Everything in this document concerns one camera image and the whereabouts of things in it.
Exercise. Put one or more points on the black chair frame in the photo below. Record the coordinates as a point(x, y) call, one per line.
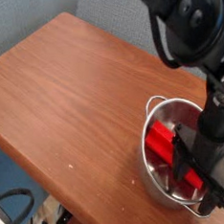
point(15, 206)

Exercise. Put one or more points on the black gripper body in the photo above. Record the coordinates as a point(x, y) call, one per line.
point(206, 157)

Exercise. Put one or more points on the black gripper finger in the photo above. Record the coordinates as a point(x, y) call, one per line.
point(180, 166)
point(209, 202)

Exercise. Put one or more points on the metal pot with handles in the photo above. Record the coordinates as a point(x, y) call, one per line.
point(155, 173)

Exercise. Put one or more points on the red block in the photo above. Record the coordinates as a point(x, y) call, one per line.
point(160, 140)

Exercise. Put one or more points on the black object under table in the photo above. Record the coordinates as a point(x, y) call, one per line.
point(64, 218)

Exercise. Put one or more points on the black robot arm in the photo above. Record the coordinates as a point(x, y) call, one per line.
point(190, 33)

